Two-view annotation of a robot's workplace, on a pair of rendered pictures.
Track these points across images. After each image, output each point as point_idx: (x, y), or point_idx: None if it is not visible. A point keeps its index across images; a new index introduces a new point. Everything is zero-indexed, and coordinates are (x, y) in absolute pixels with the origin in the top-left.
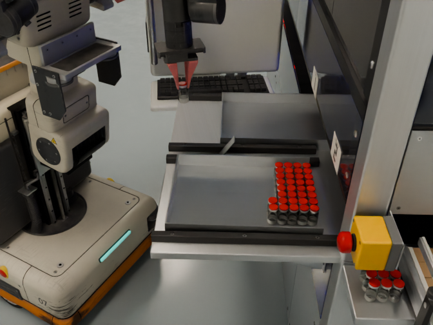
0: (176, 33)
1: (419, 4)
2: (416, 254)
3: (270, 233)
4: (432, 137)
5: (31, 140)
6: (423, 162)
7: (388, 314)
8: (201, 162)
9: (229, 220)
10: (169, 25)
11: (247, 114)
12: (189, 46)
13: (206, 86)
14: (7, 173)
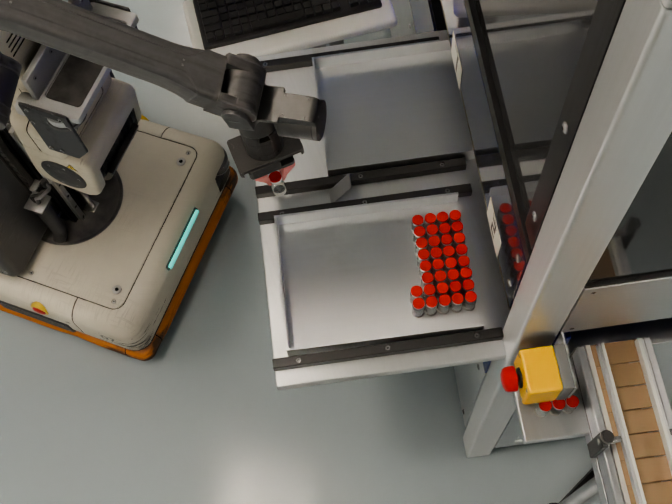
0: (261, 148)
1: (586, 229)
2: (594, 355)
3: (419, 337)
4: (608, 289)
5: (33, 161)
6: (598, 303)
7: (561, 430)
8: (308, 219)
9: (364, 319)
10: (249, 140)
11: (356, 93)
12: (280, 151)
13: (278, 9)
14: (2, 191)
